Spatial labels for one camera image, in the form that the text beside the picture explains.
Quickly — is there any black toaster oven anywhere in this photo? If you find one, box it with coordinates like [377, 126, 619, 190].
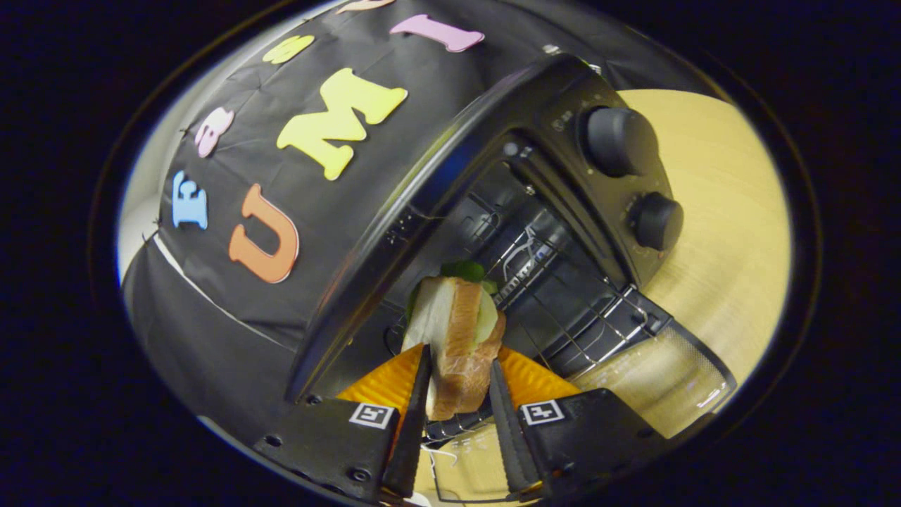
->
[285, 51, 738, 504]

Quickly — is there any lettuce sandwich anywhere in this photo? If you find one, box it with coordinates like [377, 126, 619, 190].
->
[401, 261, 508, 422]

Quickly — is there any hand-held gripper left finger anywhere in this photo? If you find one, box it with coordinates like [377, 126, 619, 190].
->
[253, 344, 434, 502]

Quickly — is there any wire oven rack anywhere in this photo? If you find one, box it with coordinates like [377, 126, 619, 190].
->
[486, 232, 652, 367]

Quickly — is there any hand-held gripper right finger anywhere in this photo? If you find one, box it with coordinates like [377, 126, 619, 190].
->
[488, 345, 669, 497]

